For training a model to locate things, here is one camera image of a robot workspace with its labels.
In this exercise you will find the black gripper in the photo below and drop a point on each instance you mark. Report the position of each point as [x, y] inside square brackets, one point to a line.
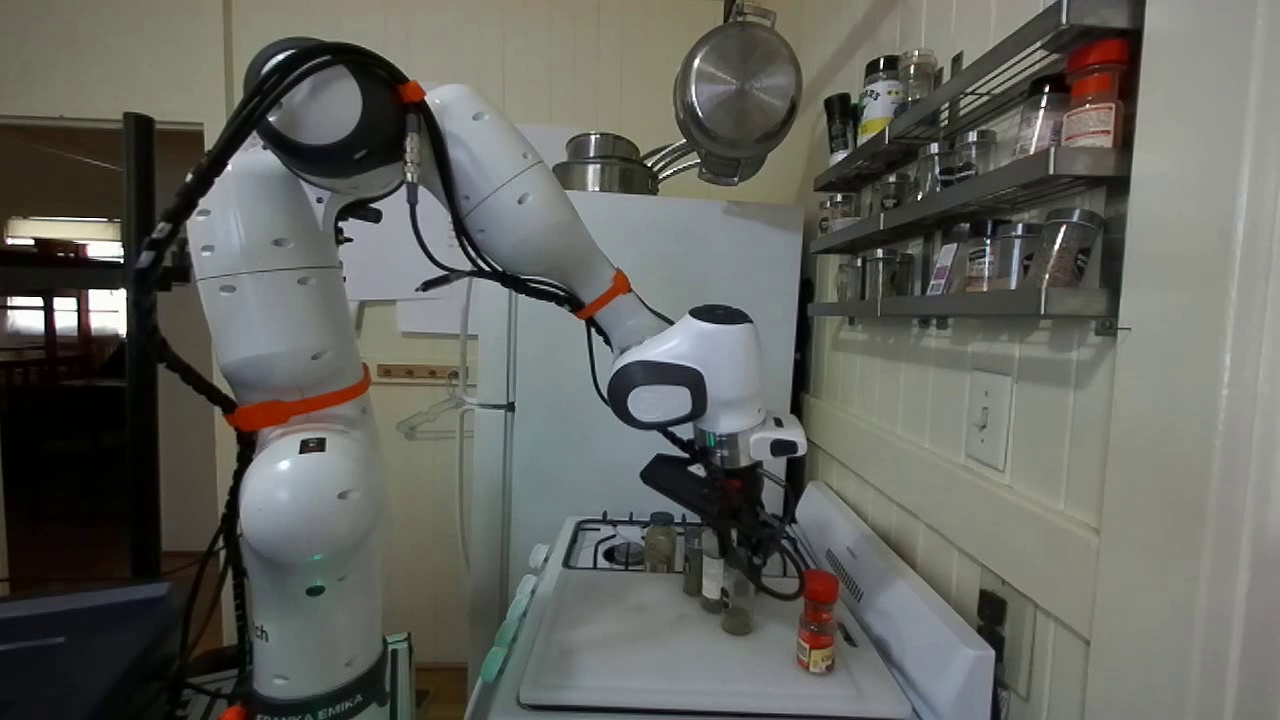
[742, 499]

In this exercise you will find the robot base stand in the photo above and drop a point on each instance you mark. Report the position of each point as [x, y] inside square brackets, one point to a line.
[394, 683]

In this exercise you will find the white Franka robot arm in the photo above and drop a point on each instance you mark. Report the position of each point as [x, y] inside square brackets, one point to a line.
[307, 534]

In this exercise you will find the red spice bottle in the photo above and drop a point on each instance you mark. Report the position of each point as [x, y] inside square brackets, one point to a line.
[816, 626]

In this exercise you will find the white gas stove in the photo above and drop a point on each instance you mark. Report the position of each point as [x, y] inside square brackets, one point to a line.
[923, 642]

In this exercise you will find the black lid dark bottle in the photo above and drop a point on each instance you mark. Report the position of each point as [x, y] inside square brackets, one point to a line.
[840, 125]

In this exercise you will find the white labelled black lid jar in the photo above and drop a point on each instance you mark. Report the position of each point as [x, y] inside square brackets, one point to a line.
[882, 100]

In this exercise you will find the red lid spice jar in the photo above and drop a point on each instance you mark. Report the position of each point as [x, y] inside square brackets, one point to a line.
[1097, 93]

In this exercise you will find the small glass spice jar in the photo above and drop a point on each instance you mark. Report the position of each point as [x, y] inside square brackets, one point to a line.
[660, 546]
[689, 565]

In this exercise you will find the white cutting board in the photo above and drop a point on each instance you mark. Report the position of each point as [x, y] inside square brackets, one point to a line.
[641, 655]

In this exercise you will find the green white dish towel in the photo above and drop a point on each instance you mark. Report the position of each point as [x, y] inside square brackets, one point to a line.
[505, 626]

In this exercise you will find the white refrigerator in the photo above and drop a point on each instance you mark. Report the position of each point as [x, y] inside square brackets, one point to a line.
[572, 265]

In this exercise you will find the steel pot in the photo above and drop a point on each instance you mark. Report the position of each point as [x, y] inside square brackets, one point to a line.
[603, 161]

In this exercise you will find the hanging steel pan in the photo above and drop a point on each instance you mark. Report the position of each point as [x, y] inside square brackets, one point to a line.
[736, 85]

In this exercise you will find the clear jar on rack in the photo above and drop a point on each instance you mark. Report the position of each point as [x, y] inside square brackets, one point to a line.
[923, 79]

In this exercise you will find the black vertical pole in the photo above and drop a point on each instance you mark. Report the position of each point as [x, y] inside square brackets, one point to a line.
[140, 402]

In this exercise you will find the dark blue laptop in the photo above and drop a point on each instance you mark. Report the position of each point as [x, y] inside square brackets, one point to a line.
[82, 646]

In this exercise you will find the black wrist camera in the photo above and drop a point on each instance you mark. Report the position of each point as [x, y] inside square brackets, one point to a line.
[677, 482]

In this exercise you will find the black wall outlet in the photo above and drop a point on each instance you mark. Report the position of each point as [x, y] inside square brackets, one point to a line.
[995, 623]

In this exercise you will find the white wall light switch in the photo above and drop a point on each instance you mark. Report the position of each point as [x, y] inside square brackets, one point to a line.
[989, 421]

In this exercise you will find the metal wall spice rack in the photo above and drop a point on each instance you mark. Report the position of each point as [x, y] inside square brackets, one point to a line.
[973, 195]

